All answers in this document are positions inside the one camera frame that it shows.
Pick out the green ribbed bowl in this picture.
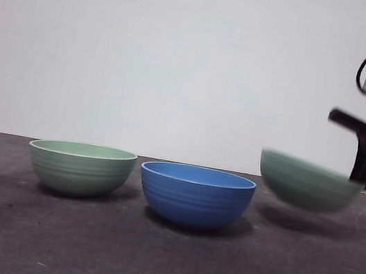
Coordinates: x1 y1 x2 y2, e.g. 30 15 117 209
252 147 366 221
21 134 139 206

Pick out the blue ribbed bowl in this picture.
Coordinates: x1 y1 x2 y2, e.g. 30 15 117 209
131 157 259 241

